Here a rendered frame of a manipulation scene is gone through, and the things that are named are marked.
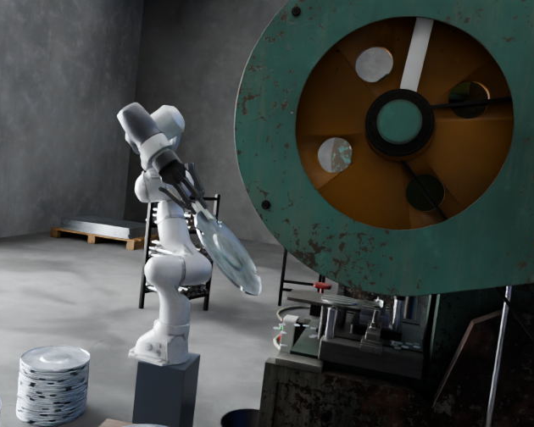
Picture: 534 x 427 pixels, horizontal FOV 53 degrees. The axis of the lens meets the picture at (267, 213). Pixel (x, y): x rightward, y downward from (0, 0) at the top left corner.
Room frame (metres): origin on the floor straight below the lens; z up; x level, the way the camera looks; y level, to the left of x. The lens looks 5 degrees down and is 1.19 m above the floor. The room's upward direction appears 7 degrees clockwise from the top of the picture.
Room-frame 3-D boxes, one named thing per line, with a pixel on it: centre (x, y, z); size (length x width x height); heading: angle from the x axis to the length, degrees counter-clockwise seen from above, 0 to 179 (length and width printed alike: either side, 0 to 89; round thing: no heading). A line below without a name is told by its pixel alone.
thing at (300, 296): (1.77, -0.23, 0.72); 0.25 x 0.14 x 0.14; 76
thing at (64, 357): (2.31, 0.86, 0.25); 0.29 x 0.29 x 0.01
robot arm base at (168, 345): (1.94, 0.34, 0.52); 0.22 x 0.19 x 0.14; 79
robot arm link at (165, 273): (1.91, 0.33, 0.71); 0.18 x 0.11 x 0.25; 123
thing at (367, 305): (1.73, -0.39, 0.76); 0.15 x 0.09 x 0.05; 166
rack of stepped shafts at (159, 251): (4.15, 0.66, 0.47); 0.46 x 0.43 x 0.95; 56
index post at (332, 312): (1.59, -0.23, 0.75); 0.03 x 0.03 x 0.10; 76
